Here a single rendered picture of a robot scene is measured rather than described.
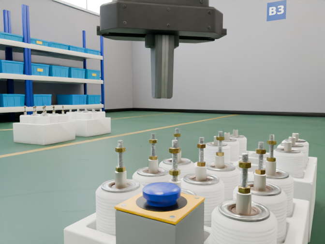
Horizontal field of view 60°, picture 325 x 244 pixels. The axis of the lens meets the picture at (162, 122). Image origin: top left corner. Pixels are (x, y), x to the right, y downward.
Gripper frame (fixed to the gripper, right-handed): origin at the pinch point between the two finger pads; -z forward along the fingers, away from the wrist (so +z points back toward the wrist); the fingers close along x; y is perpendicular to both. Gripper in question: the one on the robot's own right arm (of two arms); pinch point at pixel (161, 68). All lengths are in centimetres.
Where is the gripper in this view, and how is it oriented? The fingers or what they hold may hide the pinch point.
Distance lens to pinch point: 28.8
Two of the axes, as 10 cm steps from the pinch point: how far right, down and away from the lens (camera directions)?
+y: 2.2, 0.8, -9.7
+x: -9.8, 0.2, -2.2
